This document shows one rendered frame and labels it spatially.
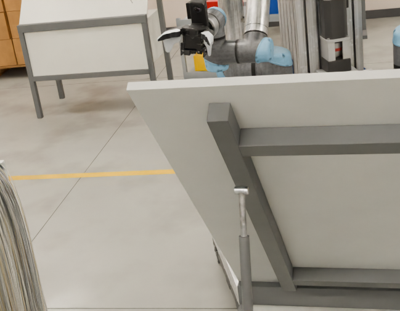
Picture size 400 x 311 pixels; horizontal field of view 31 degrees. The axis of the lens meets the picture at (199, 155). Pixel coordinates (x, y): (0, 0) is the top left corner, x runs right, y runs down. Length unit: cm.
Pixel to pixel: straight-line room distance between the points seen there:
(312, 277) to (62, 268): 239
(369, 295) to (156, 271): 202
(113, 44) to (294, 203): 481
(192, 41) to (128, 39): 421
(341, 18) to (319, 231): 105
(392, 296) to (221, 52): 88
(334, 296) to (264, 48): 76
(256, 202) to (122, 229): 295
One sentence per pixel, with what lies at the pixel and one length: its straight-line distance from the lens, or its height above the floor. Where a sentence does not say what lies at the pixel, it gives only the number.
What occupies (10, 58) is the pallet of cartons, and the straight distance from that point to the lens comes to 836.
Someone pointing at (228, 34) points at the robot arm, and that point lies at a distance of 250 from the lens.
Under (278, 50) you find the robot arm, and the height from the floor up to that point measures 139.
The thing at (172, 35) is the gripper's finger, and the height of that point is 158.
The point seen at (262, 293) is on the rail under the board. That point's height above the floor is 84.
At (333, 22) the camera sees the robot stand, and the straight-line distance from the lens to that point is 261.
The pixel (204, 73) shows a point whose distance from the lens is 527.
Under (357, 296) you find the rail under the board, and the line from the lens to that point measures 211.
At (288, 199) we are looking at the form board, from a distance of 161.
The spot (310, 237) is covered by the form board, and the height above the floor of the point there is 113.
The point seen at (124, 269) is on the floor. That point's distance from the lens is 402.
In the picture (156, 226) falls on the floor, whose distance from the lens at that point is 440.
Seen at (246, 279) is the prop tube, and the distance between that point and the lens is 148.
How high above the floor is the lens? 203
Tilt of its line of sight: 22 degrees down
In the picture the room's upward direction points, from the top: 8 degrees counter-clockwise
